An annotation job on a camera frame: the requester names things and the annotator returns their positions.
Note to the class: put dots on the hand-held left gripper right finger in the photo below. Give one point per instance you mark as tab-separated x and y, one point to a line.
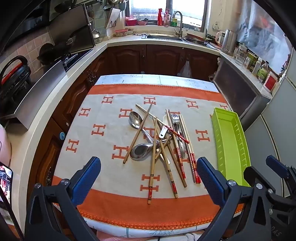
209	178

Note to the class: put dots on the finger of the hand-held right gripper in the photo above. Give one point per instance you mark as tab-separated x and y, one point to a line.
249	175
276	163

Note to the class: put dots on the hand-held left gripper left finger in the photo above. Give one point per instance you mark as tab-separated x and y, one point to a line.
86	178

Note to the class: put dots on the red patterned wooden chopstick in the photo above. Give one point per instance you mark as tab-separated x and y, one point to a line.
144	112
170	176
193	171
151	180
179	160
196	171

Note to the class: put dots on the green plastic utensil tray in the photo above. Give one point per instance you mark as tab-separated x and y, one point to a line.
227	139

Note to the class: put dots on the large metal soup spoon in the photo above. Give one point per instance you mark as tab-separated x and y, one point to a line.
138	151

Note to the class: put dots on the white ceramic spoon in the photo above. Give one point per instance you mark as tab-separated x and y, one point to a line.
164	129

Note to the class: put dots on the metal fork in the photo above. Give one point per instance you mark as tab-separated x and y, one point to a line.
175	119

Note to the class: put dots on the orange and white printed tablecloth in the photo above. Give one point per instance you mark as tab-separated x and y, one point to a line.
104	148

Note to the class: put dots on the grey refrigerator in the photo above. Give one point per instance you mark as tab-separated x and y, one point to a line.
277	120

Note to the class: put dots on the red label plastic jug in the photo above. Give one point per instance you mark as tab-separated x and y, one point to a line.
270	83

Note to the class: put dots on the smartphone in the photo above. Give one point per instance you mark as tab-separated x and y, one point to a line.
5	183

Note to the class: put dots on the green label bottle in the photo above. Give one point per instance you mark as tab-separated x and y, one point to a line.
263	73

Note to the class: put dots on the stainless steel splash guard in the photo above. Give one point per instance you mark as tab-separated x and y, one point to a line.
39	99

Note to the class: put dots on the white plastic bottle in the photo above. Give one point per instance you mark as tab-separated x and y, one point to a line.
256	67

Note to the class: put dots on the dark glass jar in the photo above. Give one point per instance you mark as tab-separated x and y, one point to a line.
249	61

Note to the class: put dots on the white plastic bag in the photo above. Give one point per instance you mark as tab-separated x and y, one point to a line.
186	70

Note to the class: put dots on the clear glass jar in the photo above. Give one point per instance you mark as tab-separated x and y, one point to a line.
240	55

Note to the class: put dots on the black gas stove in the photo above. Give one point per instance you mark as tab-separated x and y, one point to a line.
76	59

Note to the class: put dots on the black and red electric cooker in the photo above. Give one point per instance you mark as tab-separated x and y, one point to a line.
13	81

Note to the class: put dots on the black wok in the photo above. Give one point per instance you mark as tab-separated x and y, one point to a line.
49	54

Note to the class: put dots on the stainless electric kettle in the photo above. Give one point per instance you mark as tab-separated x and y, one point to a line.
229	42

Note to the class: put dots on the red frying pan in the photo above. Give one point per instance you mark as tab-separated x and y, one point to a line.
196	37

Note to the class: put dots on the small steel kettle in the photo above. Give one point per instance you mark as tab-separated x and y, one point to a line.
96	34

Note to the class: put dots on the black range hood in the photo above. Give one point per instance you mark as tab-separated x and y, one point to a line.
76	30

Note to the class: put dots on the steel sink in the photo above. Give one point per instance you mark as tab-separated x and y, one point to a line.
161	37

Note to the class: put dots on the pink lid food container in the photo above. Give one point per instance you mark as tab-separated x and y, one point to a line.
121	33

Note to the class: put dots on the steel faucet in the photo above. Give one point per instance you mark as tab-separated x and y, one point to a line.
180	25

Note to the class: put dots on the green dish soap bottle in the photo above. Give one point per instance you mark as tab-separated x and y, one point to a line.
174	22

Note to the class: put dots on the pink basin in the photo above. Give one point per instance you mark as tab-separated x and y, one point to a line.
130	22

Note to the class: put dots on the cutting board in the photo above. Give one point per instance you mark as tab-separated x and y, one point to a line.
114	17

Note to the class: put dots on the pink bottle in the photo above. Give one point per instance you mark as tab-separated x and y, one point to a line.
166	19

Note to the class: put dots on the pink bowl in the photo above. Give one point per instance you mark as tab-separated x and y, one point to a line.
141	22

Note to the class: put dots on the red spray bottle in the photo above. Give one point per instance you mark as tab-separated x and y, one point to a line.
160	19

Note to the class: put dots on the window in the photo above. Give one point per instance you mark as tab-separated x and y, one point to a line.
148	8

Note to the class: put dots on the wall poster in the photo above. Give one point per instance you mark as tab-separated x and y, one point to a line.
261	30

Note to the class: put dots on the white wall socket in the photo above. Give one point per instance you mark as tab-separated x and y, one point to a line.
216	25

